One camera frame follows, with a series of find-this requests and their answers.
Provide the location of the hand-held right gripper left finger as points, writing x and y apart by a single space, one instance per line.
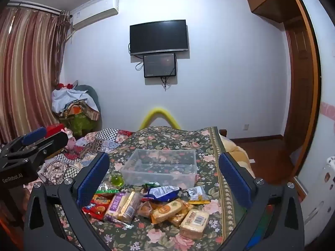
94 177

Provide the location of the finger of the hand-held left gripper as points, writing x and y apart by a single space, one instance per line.
52 143
35 134

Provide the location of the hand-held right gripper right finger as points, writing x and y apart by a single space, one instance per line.
233 180

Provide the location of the clear yellow snack packet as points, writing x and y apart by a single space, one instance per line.
197 196

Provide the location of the yellow cracker packet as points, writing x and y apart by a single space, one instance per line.
193 221

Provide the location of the clear plastic storage bin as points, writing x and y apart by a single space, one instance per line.
157 162

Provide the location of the orange rice cracker packet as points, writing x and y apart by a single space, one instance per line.
166 209
180 219

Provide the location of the red box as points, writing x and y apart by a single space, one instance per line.
53 129

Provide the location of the green yellow snack packet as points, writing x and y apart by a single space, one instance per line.
106 189

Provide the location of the pink plush toy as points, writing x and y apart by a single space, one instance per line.
70 140

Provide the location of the green jelly cup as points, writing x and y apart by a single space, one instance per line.
116 180

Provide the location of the beige plush blanket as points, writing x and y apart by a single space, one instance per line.
243 154

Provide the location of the red snack packet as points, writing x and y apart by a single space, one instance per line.
96 206

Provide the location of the purple snack packet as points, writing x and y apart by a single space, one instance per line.
115 205

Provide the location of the patchwork quilt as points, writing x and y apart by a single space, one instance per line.
99 141

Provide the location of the beige wafer packet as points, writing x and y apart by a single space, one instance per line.
128 206

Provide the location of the pile of clothes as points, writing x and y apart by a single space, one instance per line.
74 104

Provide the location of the orange pastry packet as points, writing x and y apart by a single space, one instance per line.
144 209

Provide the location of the striped curtain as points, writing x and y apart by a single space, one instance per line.
28 70

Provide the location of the blue snack bag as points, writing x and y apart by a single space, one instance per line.
162 192

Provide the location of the green floral bedspread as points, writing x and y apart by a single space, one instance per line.
170 138

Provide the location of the yellow curved cushion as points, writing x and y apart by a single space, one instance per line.
157 112

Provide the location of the white stickered appliance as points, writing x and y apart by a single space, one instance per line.
328 175

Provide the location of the wooden door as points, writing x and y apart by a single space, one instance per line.
299 83

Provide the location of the white air conditioner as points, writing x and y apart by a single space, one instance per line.
94 14

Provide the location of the wooden overhead cabinet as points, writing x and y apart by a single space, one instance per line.
269 0

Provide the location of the white curtain rail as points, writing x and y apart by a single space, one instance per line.
36 6

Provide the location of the small black wall monitor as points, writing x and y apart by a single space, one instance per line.
159 65

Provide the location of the black wall television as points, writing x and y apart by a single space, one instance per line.
159 37

